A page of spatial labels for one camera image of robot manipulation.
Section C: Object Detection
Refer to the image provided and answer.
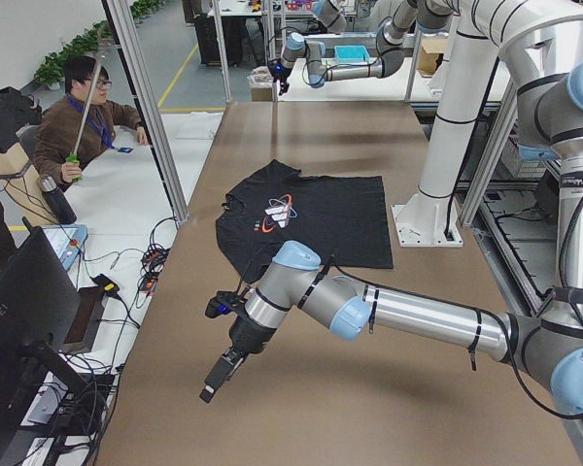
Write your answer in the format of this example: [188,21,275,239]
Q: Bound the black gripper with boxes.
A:
[199,317,275,402]
[271,59,292,96]

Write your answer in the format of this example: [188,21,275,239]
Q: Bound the black printed t-shirt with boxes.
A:
[216,160,394,283]

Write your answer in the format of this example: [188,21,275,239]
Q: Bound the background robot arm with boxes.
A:
[311,0,347,34]

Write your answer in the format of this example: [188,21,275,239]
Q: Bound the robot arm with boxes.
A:
[267,1,457,95]
[200,1,583,419]

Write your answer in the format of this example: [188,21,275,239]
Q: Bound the blue plastic tray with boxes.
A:
[334,45,370,65]

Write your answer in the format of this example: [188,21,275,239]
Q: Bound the black power strip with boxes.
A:
[138,243,170,296]

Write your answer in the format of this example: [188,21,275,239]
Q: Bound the cardboard box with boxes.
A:
[417,38,448,76]

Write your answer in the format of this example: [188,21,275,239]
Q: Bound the blue grey teach pendant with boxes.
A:
[42,224,88,271]

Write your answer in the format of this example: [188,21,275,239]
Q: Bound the black Huawei monitor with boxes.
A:
[0,227,86,460]

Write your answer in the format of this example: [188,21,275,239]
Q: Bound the seated man brown jacket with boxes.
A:
[32,55,149,190]

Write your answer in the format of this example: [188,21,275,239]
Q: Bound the black thermos bottle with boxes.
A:
[39,176,77,224]

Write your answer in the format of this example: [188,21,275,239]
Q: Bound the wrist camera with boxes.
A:
[204,290,245,318]

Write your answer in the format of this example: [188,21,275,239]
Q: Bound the aluminium frame post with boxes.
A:
[101,0,189,225]

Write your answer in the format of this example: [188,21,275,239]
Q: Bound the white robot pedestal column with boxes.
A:
[394,1,516,248]

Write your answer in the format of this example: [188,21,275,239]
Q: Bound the green handled long stick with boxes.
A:
[66,50,105,164]

